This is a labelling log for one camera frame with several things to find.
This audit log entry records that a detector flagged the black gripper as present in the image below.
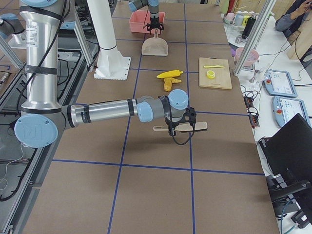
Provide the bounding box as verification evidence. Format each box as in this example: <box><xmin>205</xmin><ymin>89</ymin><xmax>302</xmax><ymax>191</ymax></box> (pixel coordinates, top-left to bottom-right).
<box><xmin>147</xmin><ymin>21</ymin><xmax>163</xmax><ymax>35</ymax></box>
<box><xmin>165</xmin><ymin>107</ymin><xmax>196</xmax><ymax>136</ymax></box>

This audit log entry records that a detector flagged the beige plastic dustpan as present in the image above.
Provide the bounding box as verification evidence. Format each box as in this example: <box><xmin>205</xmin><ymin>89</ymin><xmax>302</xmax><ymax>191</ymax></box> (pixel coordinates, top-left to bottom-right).
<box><xmin>141</xmin><ymin>29</ymin><xmax>169</xmax><ymax>56</ymax></box>

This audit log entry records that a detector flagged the yellow toy corn cob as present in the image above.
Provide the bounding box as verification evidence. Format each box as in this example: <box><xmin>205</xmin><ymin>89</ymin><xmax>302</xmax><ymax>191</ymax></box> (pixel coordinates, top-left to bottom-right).
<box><xmin>156</xmin><ymin>70</ymin><xmax>184</xmax><ymax>79</ymax></box>

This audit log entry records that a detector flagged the toy brown potato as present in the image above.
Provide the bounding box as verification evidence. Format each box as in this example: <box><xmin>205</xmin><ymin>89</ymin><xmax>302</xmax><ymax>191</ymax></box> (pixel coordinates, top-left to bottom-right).
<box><xmin>163</xmin><ymin>80</ymin><xmax>172</xmax><ymax>92</ymax></box>

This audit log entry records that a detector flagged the toy ginger root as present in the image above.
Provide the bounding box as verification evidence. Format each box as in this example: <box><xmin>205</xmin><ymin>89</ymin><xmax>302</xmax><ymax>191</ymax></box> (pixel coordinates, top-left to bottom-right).
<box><xmin>164</xmin><ymin>78</ymin><xmax>182</xmax><ymax>83</ymax></box>

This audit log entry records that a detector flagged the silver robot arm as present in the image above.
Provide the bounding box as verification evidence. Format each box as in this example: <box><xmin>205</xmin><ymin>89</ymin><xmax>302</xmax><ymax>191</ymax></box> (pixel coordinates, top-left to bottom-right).
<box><xmin>14</xmin><ymin>0</ymin><xmax>197</xmax><ymax>148</ymax></box>
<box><xmin>128</xmin><ymin>0</ymin><xmax>164</xmax><ymax>34</ymax></box>

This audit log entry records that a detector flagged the pink plastic bin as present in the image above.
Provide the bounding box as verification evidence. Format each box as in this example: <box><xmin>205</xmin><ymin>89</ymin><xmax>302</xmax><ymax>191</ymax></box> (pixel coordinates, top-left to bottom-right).
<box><xmin>129</xmin><ymin>10</ymin><xmax>150</xmax><ymax>33</ymax></box>

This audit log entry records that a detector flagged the yellow lemon slice toy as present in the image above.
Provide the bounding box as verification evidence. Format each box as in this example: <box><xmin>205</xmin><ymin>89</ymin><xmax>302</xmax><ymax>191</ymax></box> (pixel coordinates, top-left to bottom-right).
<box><xmin>206</xmin><ymin>70</ymin><xmax>215</xmax><ymax>79</ymax></box>

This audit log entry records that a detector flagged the yellow plastic knife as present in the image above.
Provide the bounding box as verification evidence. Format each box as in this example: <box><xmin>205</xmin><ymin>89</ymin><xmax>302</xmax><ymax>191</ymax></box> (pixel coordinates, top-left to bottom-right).
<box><xmin>203</xmin><ymin>65</ymin><xmax>225</xmax><ymax>68</ymax></box>

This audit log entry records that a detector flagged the wooden cutting board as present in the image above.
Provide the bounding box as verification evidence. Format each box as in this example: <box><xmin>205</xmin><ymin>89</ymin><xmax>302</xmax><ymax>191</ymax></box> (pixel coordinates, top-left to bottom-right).
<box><xmin>199</xmin><ymin>58</ymin><xmax>232</xmax><ymax>90</ymax></box>

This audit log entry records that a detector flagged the pink cup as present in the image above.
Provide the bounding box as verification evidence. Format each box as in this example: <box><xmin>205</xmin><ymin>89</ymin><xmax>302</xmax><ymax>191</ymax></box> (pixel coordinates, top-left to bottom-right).
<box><xmin>223</xmin><ymin>12</ymin><xmax>235</xmax><ymax>24</ymax></box>

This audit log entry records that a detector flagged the black bottle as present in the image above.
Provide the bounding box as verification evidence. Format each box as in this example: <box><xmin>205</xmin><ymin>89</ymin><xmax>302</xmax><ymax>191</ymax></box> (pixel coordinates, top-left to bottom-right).
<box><xmin>242</xmin><ymin>17</ymin><xmax>256</xmax><ymax>39</ymax></box>

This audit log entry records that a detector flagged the pink bowl with pieces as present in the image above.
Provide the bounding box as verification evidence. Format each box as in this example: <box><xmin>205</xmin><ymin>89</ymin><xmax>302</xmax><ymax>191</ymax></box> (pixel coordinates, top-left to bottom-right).
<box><xmin>234</xmin><ymin>46</ymin><xmax>259</xmax><ymax>67</ymax></box>

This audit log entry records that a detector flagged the lower teach pendant tablet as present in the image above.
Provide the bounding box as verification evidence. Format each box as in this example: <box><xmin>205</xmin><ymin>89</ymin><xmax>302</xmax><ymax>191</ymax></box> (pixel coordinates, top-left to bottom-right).
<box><xmin>273</xmin><ymin>96</ymin><xmax>311</xmax><ymax>127</ymax></box>

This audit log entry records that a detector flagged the teach pendant tablet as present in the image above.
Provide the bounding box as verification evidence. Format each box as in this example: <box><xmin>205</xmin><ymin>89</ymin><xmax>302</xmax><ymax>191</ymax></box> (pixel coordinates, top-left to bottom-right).
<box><xmin>273</xmin><ymin>96</ymin><xmax>311</xmax><ymax>127</ymax></box>
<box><xmin>264</xmin><ymin>69</ymin><xmax>297</xmax><ymax>98</ymax></box>

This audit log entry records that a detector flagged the black monitor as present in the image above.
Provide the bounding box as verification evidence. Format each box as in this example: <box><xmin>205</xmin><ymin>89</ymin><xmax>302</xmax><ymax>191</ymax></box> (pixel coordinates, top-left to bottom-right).
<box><xmin>265</xmin><ymin>113</ymin><xmax>312</xmax><ymax>186</ymax></box>

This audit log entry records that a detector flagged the upper teach pendant tablet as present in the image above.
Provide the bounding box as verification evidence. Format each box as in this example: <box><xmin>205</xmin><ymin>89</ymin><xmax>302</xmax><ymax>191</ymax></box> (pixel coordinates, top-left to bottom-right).
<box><xmin>264</xmin><ymin>69</ymin><xmax>297</xmax><ymax>98</ymax></box>

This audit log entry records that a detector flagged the person in grey jacket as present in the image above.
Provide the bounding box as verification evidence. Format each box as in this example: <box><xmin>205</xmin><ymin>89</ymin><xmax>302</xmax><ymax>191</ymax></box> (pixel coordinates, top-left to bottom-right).
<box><xmin>275</xmin><ymin>0</ymin><xmax>312</xmax><ymax>38</ymax></box>

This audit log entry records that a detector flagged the white camera mast base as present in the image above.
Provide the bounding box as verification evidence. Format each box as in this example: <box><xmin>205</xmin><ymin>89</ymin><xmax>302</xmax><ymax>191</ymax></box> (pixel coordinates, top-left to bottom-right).
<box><xmin>87</xmin><ymin>0</ymin><xmax>131</xmax><ymax>80</ymax></box>

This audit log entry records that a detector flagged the aluminium frame post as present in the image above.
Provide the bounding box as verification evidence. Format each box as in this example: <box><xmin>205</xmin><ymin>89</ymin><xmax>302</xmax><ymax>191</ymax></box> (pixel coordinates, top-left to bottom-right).
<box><xmin>233</xmin><ymin>0</ymin><xmax>276</xmax><ymax>76</ymax></box>

